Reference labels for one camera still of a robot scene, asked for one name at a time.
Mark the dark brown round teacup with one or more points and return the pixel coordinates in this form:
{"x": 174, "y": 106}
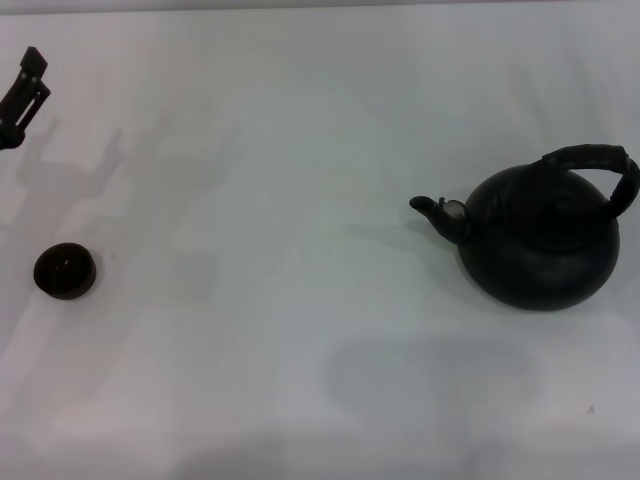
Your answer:
{"x": 66, "y": 270}

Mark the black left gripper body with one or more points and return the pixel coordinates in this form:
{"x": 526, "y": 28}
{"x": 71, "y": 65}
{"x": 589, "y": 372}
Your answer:
{"x": 8, "y": 142}

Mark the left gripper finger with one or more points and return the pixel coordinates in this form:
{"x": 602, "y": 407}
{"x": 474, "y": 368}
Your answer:
{"x": 33, "y": 61}

